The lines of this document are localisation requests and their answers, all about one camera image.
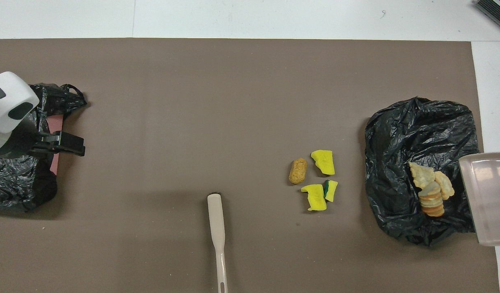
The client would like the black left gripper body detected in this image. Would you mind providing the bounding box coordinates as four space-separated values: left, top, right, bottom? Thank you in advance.
0 117 35 160

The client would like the beige hand brush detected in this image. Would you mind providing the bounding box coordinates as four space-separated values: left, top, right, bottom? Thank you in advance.
207 193 228 293

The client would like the brown oval bread roll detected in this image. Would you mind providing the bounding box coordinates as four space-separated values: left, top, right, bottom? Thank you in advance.
289 158 308 185

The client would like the yellow and green sponge piece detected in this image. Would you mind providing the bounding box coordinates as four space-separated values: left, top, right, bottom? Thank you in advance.
323 180 339 203

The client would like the pale bread piece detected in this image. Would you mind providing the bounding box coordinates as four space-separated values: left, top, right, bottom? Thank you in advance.
408 162 436 190

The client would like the striped orange croissant piece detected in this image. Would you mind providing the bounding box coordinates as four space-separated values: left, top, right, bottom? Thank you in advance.
418 181 445 218
434 171 455 201

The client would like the beige plastic dustpan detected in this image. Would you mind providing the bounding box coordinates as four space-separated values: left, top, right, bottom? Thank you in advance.
458 152 500 247

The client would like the pink bin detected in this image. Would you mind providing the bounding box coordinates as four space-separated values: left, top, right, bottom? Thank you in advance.
49 114 64 175

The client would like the black trash bag on pink bin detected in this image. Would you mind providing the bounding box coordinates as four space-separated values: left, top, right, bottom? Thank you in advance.
0 83 88 212

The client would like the black trash bag lined bin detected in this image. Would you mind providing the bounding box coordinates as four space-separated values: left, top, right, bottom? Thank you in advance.
364 96 492 247

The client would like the brown table mat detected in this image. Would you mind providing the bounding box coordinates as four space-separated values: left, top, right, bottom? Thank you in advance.
0 38 500 293

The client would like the grey ribbed device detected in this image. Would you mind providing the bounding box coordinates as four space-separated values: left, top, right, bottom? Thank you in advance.
474 0 500 35

